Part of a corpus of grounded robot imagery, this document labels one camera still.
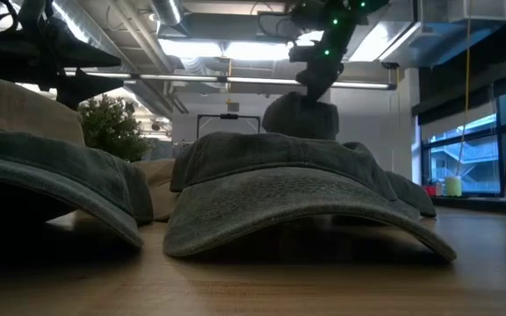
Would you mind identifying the yellow hanging cord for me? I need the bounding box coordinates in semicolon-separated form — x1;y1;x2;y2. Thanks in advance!
454;0;474;177

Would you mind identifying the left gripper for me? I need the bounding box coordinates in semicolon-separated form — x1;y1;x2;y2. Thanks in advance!
0;38;126;111

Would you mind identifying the long ceiling light strip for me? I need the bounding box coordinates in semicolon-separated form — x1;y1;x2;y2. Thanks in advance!
63;69;398;91

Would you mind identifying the black frame with camera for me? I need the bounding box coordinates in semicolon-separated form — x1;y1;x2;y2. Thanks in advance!
196;113;263;141

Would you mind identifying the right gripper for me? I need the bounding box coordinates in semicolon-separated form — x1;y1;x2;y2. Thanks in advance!
296;41;346;103

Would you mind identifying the round silver air duct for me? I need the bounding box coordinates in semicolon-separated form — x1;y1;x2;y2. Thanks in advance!
149;0;184;27

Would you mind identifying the yellow-green cup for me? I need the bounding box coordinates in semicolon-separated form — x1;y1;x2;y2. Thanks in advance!
444;175;463;198

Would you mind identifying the tan baseball cap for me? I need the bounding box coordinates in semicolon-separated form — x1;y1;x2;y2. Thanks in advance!
0;72;87;147
132;157;182;223

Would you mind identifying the green potted plant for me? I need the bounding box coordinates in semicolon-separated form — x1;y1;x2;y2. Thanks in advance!
78;93;152;163

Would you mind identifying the grey ceiling unit box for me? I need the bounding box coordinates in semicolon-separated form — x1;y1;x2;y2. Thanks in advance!
257;11;303;41

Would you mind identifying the dark green baseball cap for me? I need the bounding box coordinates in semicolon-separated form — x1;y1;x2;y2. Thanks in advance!
343;140;437;219
163;130;458;263
0;130;155;250
261;90;341;142

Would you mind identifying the dark window sill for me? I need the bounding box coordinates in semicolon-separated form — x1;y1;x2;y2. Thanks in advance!
430;195;506;217

